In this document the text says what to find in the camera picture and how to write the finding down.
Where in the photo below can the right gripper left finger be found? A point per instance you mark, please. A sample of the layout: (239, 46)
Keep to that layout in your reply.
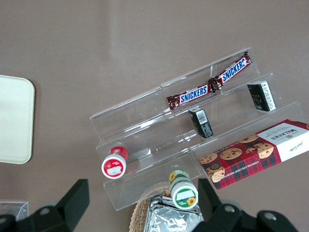
(72, 203)

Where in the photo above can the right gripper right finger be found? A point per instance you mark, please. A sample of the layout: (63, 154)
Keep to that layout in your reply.
(217, 205)

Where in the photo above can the light wicker basket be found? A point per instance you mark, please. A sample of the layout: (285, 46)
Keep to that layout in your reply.
(138, 215)

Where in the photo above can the cream plastic tray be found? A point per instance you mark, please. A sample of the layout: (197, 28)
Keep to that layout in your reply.
(14, 120)

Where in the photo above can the green lid sunflower cup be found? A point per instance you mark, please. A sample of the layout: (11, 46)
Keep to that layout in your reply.
(184, 195)

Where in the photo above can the aluminium foil container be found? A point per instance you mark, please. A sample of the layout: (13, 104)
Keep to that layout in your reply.
(169, 220)

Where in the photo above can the red lid snack cup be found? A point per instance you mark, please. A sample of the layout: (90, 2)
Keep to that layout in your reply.
(114, 166)

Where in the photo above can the clear acrylic bottle rack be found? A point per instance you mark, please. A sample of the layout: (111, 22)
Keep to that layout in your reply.
(14, 209)

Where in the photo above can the Walkers shortbread cookie box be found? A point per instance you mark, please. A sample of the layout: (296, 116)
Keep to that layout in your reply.
(253, 157)

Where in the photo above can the small black carton box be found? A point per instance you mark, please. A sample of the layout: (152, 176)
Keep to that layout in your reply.
(200, 123)
(262, 95)

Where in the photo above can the clear acrylic stepped riser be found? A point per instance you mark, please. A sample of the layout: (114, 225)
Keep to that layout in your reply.
(224, 113)
(144, 135)

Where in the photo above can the Snickers chocolate bar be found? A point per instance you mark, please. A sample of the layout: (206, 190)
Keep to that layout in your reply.
(233, 71)
(193, 93)

